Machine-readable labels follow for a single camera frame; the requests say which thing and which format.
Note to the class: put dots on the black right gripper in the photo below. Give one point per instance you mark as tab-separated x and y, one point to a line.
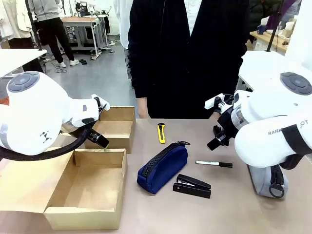
229	122

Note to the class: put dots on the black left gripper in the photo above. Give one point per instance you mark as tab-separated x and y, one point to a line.
91	134

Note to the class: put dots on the person's right hand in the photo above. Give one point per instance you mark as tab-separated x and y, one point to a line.
143	108

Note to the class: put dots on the small open cardboard box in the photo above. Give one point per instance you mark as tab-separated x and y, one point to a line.
117	129

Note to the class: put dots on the white marker with black cap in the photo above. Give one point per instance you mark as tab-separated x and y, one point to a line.
214	163

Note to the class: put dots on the person in dark puffer jacket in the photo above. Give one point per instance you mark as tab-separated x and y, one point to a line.
257	9

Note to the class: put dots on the person in white coat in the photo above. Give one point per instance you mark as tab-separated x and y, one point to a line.
13	17

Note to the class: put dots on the person in black cardigan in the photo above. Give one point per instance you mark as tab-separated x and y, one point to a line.
185	61

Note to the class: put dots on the orange cloth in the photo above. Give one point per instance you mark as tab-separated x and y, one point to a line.
3	101

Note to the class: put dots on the person in purple garment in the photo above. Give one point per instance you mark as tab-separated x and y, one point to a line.
285	12

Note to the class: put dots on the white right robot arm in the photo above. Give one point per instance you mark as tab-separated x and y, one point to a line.
268	109

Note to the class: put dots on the person's right forearm black sleeve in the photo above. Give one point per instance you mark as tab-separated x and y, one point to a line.
139	80

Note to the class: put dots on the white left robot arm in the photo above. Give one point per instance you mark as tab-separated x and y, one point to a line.
31	109

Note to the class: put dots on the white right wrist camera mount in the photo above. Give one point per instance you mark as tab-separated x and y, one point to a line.
212	102

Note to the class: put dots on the large open cardboard box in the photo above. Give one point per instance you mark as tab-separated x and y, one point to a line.
83	185

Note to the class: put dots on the black stapler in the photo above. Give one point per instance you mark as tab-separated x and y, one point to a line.
192	187

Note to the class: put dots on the wood top workbench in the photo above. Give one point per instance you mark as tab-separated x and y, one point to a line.
83	24

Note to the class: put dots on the black stand pole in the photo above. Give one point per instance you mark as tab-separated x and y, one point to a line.
272	31

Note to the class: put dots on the white side table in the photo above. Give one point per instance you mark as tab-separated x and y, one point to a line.
17	61
263	65

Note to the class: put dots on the person in grey hoodie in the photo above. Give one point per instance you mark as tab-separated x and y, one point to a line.
52	26

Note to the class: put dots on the person in white top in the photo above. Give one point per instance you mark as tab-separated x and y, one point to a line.
122	22

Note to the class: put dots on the grey zipper pencil case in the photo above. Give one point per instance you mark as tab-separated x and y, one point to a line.
263	182

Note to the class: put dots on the small background cardboard box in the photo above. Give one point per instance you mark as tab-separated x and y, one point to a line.
249	45

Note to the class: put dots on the blue zipper pencil case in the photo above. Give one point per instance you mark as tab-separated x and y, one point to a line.
163	168

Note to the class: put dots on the person's left forearm black sleeve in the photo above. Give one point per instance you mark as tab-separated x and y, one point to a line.
235	78

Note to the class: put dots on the blue mug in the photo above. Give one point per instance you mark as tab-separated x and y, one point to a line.
261	29

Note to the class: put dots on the black tripod pole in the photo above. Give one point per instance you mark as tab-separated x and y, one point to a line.
33	22

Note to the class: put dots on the person's left hand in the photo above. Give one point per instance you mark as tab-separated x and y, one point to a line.
214	115

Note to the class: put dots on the yellow utility knife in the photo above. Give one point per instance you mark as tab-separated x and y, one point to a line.
161	135

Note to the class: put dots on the wooden bench top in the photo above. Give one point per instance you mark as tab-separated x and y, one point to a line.
270	39

